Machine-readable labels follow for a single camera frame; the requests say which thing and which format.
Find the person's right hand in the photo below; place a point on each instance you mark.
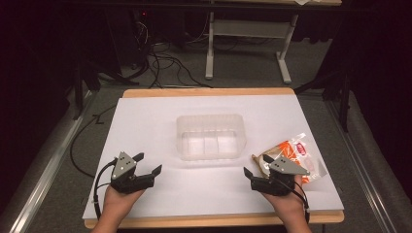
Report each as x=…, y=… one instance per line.
x=290, y=204

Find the black metal stand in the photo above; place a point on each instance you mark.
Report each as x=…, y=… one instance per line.
x=345, y=93

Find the dark computer tower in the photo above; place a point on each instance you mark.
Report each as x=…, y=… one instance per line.
x=129, y=35

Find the white metal desk frame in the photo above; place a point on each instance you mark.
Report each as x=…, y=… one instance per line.
x=251, y=29

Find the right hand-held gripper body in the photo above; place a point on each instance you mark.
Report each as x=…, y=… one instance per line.
x=285, y=166

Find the white table cover sheet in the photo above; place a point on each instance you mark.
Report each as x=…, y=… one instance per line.
x=181, y=184

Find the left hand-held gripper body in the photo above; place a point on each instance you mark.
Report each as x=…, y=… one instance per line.
x=123, y=166

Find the clear plastic container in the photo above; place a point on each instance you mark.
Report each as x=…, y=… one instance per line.
x=210, y=137

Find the aluminium floor rail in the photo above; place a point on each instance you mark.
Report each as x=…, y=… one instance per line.
x=42, y=168
x=366, y=161

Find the black tripod stand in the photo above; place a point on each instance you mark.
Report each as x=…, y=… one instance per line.
x=85, y=77

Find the orange and clear snack packet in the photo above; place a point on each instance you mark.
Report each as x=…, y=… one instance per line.
x=296, y=150

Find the person's left hand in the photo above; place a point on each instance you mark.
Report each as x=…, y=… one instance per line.
x=118, y=200

